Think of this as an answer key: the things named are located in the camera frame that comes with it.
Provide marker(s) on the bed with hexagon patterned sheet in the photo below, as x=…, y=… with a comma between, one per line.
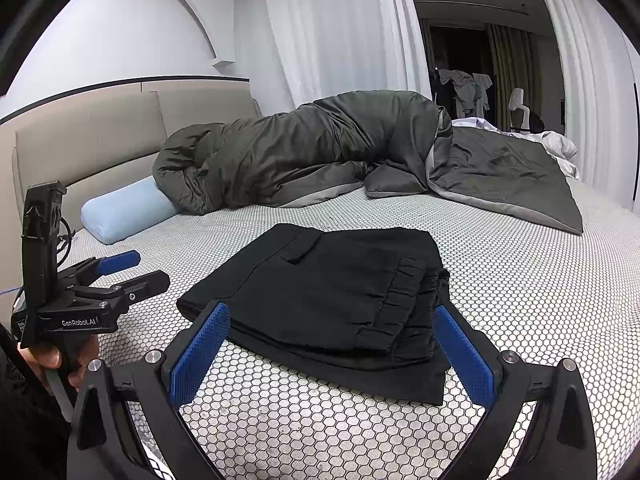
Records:
x=500, y=270

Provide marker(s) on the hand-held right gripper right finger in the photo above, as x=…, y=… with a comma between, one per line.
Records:
x=465, y=355

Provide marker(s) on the person's left hand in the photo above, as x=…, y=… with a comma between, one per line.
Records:
x=45, y=357

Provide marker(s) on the grey clothes on rack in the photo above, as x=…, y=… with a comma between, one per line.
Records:
x=465, y=87

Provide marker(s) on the black pants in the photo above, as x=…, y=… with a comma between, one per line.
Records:
x=325, y=290

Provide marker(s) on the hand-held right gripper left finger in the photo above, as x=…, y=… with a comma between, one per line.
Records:
x=197, y=355

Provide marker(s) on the grey duvet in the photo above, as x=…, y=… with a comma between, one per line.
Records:
x=300, y=160

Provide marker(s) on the white office chair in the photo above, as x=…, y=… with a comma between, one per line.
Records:
x=517, y=100

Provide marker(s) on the light blue pillow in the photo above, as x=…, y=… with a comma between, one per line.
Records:
x=125, y=210

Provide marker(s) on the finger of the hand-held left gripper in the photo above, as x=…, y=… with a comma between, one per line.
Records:
x=120, y=261
x=145, y=282

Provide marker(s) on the beige padded headboard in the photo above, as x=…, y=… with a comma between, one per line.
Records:
x=100, y=140

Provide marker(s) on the olive curtain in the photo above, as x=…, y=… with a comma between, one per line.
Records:
x=505, y=60

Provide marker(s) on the white curtain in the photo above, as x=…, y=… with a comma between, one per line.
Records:
x=330, y=35
x=590, y=85

